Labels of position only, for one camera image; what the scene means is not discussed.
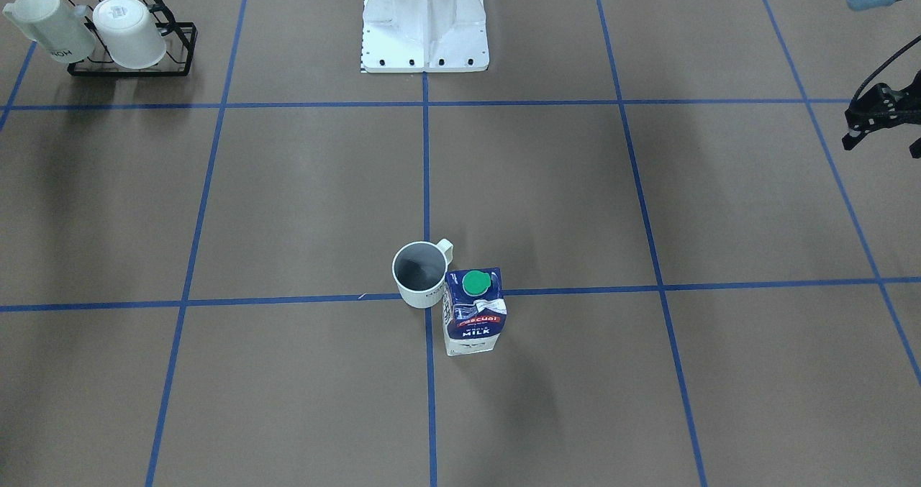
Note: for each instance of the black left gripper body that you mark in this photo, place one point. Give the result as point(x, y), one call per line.
point(879, 110)

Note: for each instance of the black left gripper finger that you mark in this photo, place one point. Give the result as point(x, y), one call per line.
point(915, 149)
point(856, 133)

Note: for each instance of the blue white milk carton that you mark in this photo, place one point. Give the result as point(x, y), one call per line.
point(473, 311)

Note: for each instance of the white HOME mug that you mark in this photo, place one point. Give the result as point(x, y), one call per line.
point(419, 270)

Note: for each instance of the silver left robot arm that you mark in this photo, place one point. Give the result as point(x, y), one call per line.
point(862, 5)

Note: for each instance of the white mug on rack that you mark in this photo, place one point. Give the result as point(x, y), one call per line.
point(128, 30)
point(53, 25)

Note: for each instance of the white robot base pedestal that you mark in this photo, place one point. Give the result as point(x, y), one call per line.
point(412, 36)

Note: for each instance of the black wire mug rack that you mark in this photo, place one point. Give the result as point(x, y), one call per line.
point(179, 37)

